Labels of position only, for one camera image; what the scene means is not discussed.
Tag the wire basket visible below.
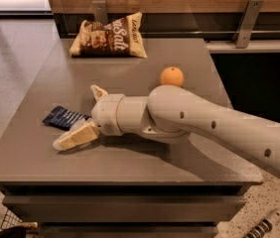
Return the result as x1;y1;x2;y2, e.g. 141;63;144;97
0;210;39;238

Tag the right metal bracket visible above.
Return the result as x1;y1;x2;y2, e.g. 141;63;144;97
232;0;264;49

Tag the blue rxbar blueberry wrapper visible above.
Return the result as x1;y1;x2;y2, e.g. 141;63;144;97
43;106;89;131

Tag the white power strip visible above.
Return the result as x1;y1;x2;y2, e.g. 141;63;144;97
243;208;280;238

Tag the brown white chips bag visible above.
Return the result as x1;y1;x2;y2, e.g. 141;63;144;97
70;12;147;58

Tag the grey drawer cabinet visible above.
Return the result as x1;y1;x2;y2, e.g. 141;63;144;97
0;39;262;238

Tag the left metal bracket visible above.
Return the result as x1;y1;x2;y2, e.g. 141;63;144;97
92;0;108;25

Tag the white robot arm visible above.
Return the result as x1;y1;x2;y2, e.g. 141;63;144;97
53;85;280;176

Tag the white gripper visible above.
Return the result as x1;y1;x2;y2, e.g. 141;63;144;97
53;84;124;151

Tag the metal bracket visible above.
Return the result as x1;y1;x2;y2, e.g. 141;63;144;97
232;0;264;49
92;0;108;25

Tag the orange fruit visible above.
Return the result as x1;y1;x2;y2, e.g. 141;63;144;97
160;66;184;87

